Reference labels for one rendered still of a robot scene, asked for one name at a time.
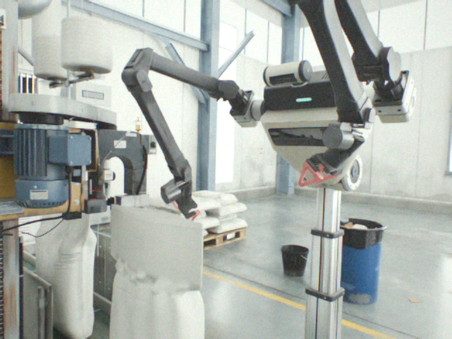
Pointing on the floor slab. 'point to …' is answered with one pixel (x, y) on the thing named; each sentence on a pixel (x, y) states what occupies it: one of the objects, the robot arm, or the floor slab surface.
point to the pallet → (222, 237)
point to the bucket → (294, 259)
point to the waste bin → (361, 260)
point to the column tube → (12, 285)
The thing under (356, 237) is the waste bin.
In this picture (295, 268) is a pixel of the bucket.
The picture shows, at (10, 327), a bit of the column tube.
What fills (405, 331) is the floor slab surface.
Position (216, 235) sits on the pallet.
